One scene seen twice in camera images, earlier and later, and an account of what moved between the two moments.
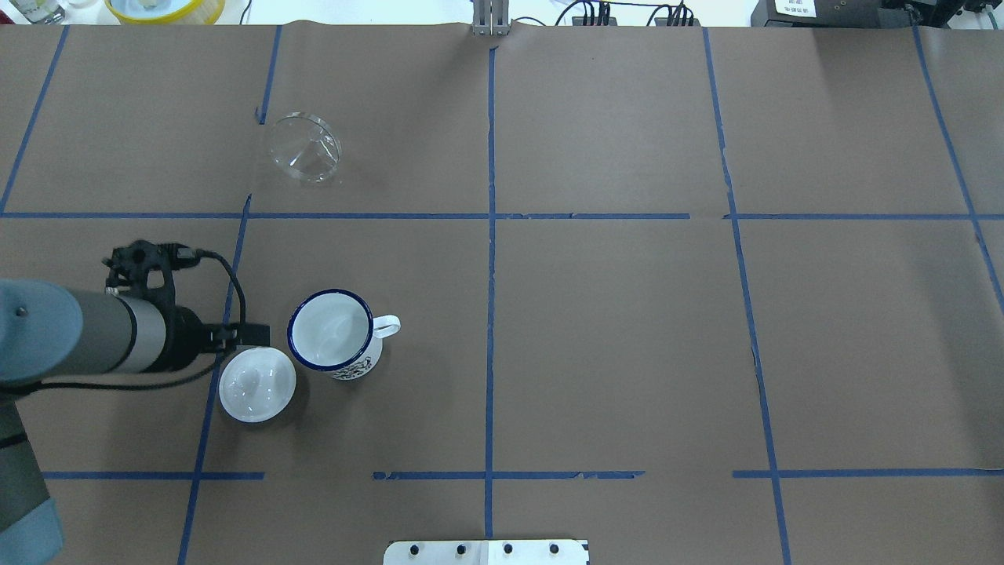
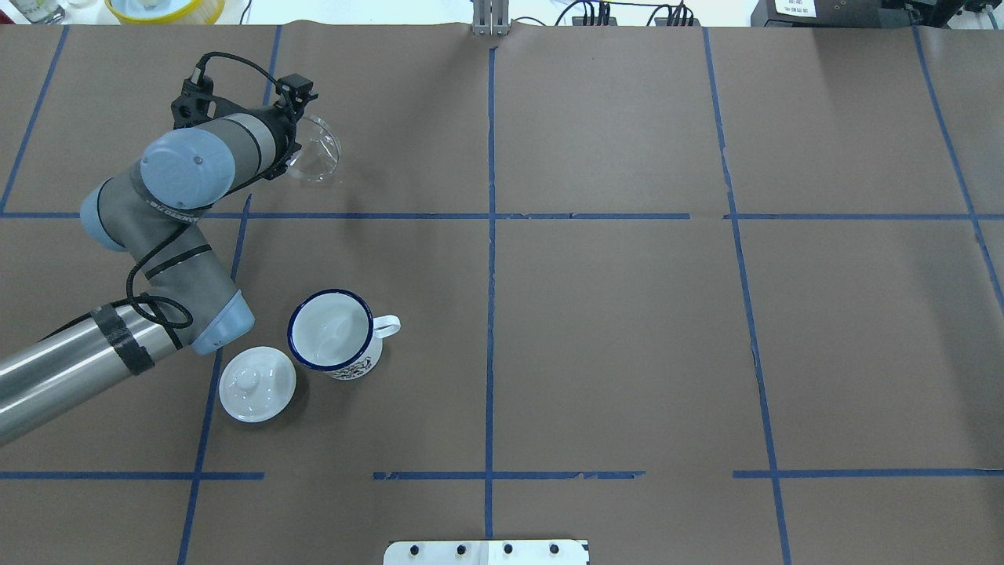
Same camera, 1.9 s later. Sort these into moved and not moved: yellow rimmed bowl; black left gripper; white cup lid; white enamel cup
Moved: black left gripper
Not moved: white cup lid; white enamel cup; yellow rimmed bowl
